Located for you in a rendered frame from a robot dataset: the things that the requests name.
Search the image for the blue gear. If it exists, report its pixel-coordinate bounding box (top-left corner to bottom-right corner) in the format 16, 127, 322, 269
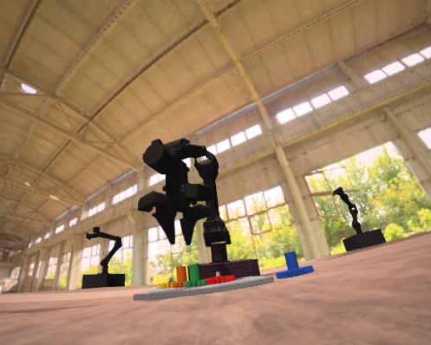
276, 251, 314, 278

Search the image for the orange gear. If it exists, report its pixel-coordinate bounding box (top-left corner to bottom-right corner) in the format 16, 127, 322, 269
173, 266, 188, 288

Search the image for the green gear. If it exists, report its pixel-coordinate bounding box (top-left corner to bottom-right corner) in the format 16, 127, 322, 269
185, 264, 207, 287

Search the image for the yellow gear with black stripe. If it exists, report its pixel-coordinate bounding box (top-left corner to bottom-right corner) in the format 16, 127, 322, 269
159, 281, 176, 289

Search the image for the red gear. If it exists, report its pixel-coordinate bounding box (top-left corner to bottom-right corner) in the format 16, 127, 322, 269
206, 276, 235, 284

